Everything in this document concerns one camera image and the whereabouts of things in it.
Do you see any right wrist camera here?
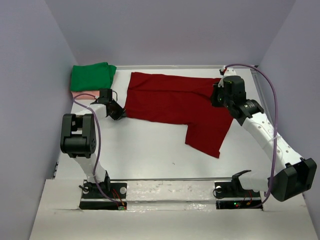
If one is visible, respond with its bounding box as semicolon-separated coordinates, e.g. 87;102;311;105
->
219;66;237;78

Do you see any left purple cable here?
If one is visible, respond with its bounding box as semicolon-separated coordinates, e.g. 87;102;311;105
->
72;93;126;208

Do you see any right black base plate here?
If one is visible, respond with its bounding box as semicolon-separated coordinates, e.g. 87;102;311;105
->
212;181;262;210

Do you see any red t shirt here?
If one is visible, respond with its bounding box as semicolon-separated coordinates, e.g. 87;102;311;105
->
124;72;233;158

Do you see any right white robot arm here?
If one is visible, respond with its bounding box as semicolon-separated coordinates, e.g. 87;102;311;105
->
211;75;317;202

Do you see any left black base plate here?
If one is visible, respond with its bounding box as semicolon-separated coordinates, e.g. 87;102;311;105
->
78;181;128;211

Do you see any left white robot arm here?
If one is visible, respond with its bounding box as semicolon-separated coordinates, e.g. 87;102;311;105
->
60;88;126;203

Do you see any folded pink t shirt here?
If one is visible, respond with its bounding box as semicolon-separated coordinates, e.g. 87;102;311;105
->
71;90;100;100

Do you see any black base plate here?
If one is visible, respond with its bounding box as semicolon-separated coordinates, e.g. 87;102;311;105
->
212;181;262;210
78;181;128;211

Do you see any folded green t shirt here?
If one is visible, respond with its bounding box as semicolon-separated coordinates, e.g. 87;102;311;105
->
69;62;117;92

